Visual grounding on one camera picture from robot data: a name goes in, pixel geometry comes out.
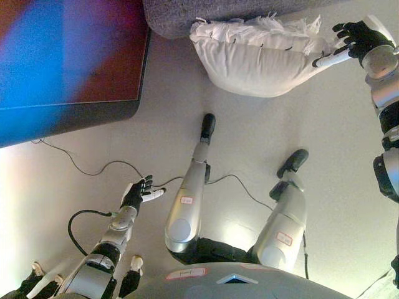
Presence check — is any silver robot leg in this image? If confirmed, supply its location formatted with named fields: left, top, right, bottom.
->
left=164, top=113, right=216, bottom=253
left=251, top=148, right=310, bottom=270

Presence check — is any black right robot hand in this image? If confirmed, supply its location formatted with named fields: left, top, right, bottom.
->
left=312, top=14, right=395, bottom=69

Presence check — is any silver left robot leg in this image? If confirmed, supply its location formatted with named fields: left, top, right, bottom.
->
left=164, top=113, right=216, bottom=253

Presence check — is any thin black floor cable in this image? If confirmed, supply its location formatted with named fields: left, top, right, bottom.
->
left=31, top=138, right=278, bottom=212

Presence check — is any reddish brown wooden table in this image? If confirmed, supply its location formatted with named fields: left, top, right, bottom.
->
left=0, top=0, right=152, bottom=150

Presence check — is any thick black wrist cable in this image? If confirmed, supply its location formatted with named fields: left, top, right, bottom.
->
left=67, top=210, right=113, bottom=257

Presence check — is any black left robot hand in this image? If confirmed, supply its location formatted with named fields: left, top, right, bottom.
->
left=119, top=174, right=167, bottom=209

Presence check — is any grey robot torso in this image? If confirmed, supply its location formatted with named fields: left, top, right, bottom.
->
left=137, top=236, right=372, bottom=299

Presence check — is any thin black tether cable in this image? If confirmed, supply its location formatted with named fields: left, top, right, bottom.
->
left=302, top=233, right=310, bottom=280

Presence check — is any white fringed pillow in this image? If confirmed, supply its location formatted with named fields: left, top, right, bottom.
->
left=189, top=12, right=340, bottom=98

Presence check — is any silver right robot leg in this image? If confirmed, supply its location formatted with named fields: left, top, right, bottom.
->
left=251, top=148, right=310, bottom=270

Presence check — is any grey fabric armchair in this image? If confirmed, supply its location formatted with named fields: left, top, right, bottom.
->
left=142, top=0, right=344, bottom=40

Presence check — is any person leg white shoe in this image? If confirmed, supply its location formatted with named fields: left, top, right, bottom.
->
left=120, top=255, right=144, bottom=298
left=9, top=261, right=65, bottom=299

